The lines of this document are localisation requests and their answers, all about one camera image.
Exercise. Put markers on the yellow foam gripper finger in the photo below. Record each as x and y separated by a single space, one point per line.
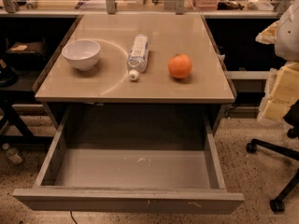
280 93

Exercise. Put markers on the orange fruit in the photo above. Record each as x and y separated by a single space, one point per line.
180 66

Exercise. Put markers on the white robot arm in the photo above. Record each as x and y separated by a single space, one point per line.
284 34

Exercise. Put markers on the grey open top drawer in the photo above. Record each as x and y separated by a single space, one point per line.
132 158

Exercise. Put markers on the grey cabinet with tan top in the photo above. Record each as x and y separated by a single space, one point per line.
108 81

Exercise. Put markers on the clear plastic water bottle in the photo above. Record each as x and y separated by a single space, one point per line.
138 57

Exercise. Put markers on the white ceramic bowl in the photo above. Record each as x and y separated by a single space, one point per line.
82 54

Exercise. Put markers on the black stand left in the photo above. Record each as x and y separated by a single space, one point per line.
26 137

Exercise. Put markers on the small bottle on floor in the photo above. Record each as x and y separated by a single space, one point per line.
12 153

